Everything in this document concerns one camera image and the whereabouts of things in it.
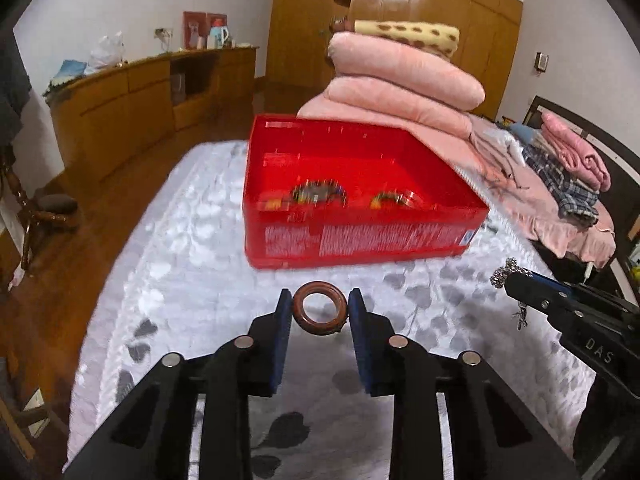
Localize coat rack with clothes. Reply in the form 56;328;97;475
1;34;78;272

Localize plaid folded clothes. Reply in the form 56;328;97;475
523;145;599;228

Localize blue cloth on cabinet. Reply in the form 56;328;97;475
43;60;87;96

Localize pink folded quilt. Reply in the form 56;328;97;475
323;76;472;139
328;32;486;112

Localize pink folded towel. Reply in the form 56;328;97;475
541;110;612;192

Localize red tin box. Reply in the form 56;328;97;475
242;115;489;269

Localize yellow amber pendant beads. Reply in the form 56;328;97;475
257;198;291;211

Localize multicolour bead bracelet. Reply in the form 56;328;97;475
290;178;350;208

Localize lower pink folded quilt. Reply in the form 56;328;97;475
323;76;472;139

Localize wall switch panel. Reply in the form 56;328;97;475
534;52;549;73

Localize brown wooden bangle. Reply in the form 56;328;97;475
292;281;348;336

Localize white plastic bag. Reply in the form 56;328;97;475
86;32;125;74

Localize pink bed sheet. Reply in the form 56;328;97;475
297;96;616;269

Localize dark headboard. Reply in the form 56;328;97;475
524;96;639;301

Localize upper pink folded quilt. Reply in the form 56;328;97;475
328;32;486;112

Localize wooden wardrobe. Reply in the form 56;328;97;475
266;0;523;119

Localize wooden sideboard cabinet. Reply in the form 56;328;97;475
48;46;257;183

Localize blue white kettle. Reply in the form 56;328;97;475
207;18;230;50

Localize red picture frames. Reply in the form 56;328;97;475
182;11;231;50

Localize wall power socket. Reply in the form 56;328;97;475
154;27;174;40

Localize yellow spotted blanket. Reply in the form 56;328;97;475
352;20;460;60

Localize silver chain pendant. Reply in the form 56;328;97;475
489;257;532;330

